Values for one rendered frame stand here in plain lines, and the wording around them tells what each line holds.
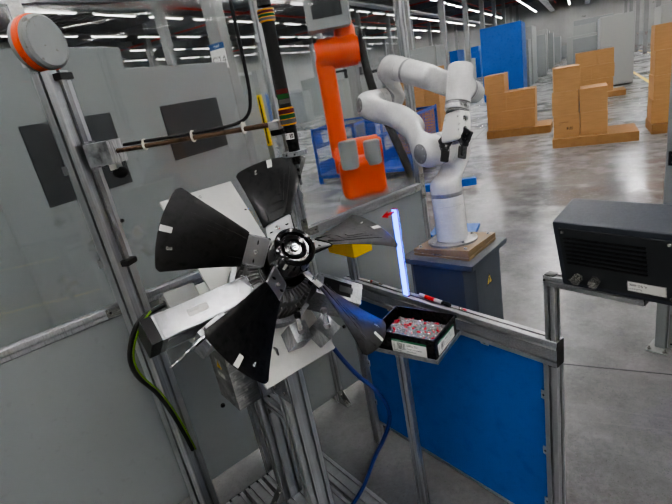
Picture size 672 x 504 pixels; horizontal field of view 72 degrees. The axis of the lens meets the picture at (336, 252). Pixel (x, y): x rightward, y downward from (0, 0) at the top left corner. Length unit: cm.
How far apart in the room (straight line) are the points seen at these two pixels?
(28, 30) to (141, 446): 152
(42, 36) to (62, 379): 113
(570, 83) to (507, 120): 216
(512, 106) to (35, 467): 969
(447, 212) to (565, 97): 691
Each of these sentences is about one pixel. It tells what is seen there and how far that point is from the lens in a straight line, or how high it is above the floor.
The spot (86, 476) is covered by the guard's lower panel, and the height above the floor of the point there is 41.
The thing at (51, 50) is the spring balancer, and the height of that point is 185.
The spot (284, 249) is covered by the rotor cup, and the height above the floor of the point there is 123.
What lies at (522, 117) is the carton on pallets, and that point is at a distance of 1039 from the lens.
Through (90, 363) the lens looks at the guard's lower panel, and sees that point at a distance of 196.
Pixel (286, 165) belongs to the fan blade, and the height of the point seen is 141.
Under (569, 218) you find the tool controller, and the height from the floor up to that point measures 123.
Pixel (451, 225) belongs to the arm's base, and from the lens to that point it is 181.
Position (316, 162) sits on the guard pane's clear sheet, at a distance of 225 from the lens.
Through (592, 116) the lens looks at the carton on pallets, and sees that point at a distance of 865.
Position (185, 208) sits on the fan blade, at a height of 138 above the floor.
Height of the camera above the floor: 161
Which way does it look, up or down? 20 degrees down
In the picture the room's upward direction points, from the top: 11 degrees counter-clockwise
